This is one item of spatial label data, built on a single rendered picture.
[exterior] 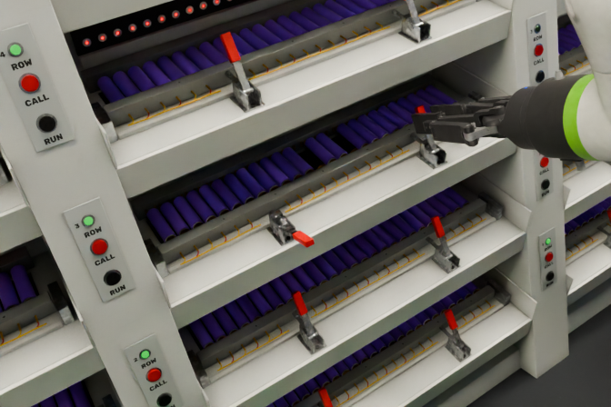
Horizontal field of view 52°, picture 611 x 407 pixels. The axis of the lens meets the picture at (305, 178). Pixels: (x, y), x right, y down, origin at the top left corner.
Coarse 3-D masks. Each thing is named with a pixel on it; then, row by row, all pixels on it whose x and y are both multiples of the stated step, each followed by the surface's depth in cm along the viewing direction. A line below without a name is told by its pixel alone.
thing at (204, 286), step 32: (448, 64) 108; (480, 96) 103; (384, 160) 97; (416, 160) 96; (448, 160) 96; (480, 160) 98; (320, 192) 92; (352, 192) 91; (384, 192) 91; (416, 192) 93; (256, 224) 87; (320, 224) 87; (352, 224) 89; (160, 256) 80; (192, 256) 84; (224, 256) 83; (256, 256) 83; (288, 256) 85; (192, 288) 80; (224, 288) 81; (192, 320) 81
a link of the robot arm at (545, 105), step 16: (544, 80) 70; (560, 80) 68; (576, 80) 66; (544, 96) 68; (560, 96) 66; (528, 112) 69; (544, 112) 67; (560, 112) 65; (528, 128) 69; (544, 128) 67; (560, 128) 66; (544, 144) 69; (560, 144) 67; (560, 160) 72; (576, 160) 69
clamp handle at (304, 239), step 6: (282, 222) 83; (282, 228) 84; (288, 228) 83; (294, 234) 81; (300, 234) 80; (306, 234) 80; (300, 240) 79; (306, 240) 78; (312, 240) 78; (306, 246) 78
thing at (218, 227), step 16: (368, 144) 96; (384, 144) 96; (400, 144) 98; (336, 160) 93; (352, 160) 93; (368, 160) 95; (304, 176) 91; (320, 176) 91; (336, 176) 93; (272, 192) 89; (288, 192) 89; (304, 192) 90; (240, 208) 87; (256, 208) 87; (272, 208) 88; (208, 224) 85; (224, 224) 85; (240, 224) 86; (176, 240) 83; (192, 240) 83; (208, 240) 84; (176, 256) 83
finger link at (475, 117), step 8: (440, 112) 85; (480, 112) 79; (488, 112) 78; (496, 112) 77; (504, 112) 77; (440, 120) 85; (448, 120) 84; (456, 120) 82; (464, 120) 82; (472, 120) 80; (480, 120) 80; (488, 136) 79; (504, 136) 77
